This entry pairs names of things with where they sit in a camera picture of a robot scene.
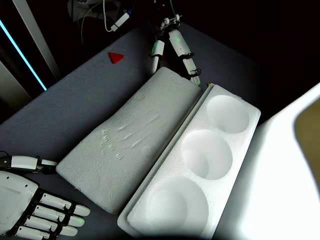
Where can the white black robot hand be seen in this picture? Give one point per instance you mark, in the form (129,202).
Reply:
(15,200)
(178,42)

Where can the white foam lid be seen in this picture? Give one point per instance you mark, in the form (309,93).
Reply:
(125,140)

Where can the white foam three-cavity tray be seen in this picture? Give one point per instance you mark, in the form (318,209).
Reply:
(207,155)

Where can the white usb adapter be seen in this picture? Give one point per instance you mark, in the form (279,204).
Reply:
(120,22)

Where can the red triangular toy block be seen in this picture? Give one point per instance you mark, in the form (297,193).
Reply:
(115,58)

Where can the grey table cloth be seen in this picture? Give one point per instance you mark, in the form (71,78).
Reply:
(62,100)

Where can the cyan light strip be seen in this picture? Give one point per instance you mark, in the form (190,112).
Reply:
(22,53)

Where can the large white rounded housing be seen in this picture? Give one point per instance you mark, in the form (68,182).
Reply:
(275,175)

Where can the white upright post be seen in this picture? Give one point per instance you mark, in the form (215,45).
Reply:
(37,37)

